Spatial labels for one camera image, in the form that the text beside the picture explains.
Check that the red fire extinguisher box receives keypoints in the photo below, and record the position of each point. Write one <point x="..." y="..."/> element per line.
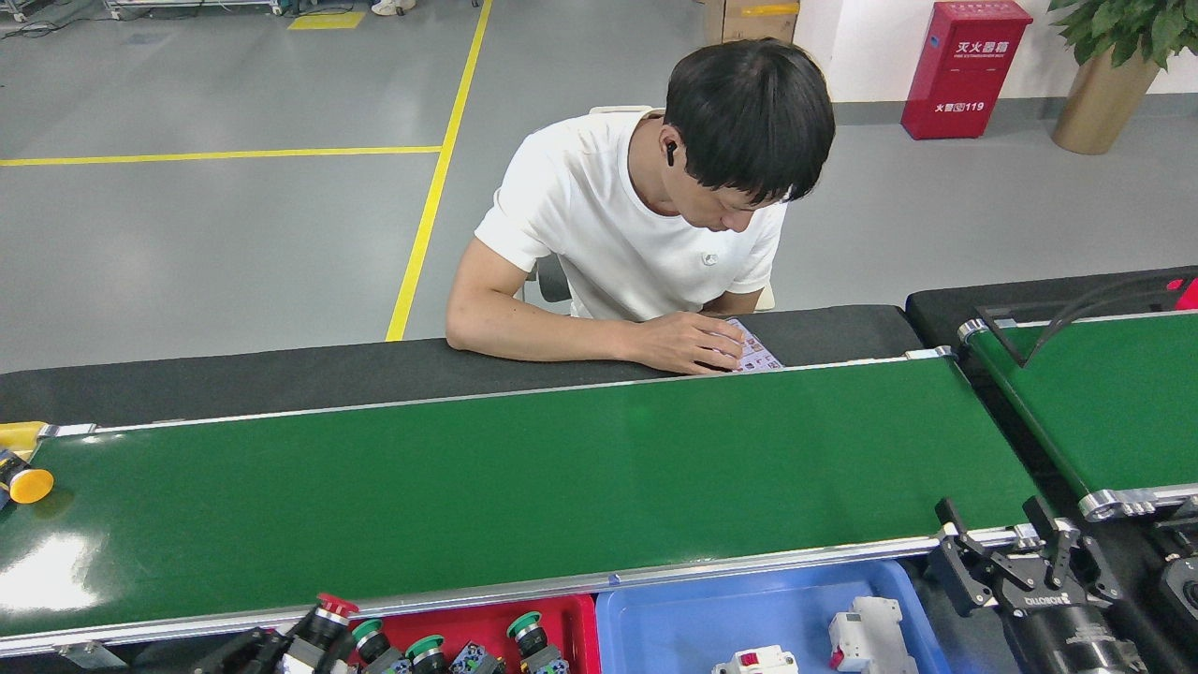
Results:
<point x="964" y="75"/>

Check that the red plastic part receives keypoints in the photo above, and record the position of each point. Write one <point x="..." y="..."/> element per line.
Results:
<point x="1184" y="293"/>

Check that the green potted plant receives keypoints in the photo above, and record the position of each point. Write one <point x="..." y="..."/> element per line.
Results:
<point x="1123" y="28"/>

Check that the blue plastic bin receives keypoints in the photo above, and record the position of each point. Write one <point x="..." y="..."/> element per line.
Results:
<point x="674" y="627"/>

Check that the white shoe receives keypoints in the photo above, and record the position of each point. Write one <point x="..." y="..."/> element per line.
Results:
<point x="393" y="7"/>

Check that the red mushroom push button switch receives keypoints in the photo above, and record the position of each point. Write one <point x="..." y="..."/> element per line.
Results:
<point x="337" y="605"/>

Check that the person's right hand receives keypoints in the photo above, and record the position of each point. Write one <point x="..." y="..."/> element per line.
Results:
<point x="693" y="344"/>

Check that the smartphone with lit screen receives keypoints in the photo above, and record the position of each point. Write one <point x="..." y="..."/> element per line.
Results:
<point x="763" y="354"/>

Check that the green mushroom push button switch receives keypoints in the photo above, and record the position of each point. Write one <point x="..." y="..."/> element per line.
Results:
<point x="426" y="646"/>
<point x="524" y="624"/>
<point x="367" y="630"/>

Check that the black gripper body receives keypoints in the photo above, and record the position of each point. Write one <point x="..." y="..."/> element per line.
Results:
<point x="1067" y="627"/>

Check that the yellow mushroom push button switch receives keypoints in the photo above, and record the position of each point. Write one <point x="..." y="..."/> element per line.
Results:
<point x="31" y="486"/>

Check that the person's right forearm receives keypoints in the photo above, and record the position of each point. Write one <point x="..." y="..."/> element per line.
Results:
<point x="543" y="332"/>

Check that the brown cardboard box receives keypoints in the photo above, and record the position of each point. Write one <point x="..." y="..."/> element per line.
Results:
<point x="749" y="23"/>

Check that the long green conveyor belt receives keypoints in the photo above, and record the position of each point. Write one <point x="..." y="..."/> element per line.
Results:
<point x="562" y="468"/>

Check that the red plastic bin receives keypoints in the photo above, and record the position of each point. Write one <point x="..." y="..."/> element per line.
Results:
<point x="571" y="627"/>

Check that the yellow plastic tray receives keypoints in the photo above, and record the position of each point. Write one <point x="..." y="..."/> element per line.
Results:
<point x="19" y="435"/>

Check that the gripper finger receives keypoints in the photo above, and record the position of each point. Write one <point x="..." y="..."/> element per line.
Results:
<point x="337" y="658"/>
<point x="1090" y="566"/>
<point x="243" y="653"/>
<point x="964" y="576"/>

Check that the person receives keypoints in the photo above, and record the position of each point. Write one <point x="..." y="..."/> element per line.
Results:
<point x="599" y="215"/>

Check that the black conveyor motor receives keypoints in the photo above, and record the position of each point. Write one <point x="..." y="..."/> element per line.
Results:
<point x="1179" y="590"/>

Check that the person's left forearm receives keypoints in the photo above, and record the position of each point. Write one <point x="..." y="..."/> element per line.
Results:
<point x="730" y="302"/>

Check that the gold plant pot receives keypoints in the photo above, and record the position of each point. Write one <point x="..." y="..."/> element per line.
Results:
<point x="1100" y="112"/>

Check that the black conveyor guide frame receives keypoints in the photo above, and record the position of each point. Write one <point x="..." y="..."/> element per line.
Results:
<point x="1003" y="337"/>

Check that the grey office chair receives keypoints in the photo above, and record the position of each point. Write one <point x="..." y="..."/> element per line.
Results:
<point x="554" y="279"/>

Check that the short green conveyor belt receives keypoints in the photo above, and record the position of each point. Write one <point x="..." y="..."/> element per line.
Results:
<point x="1104" y="412"/>

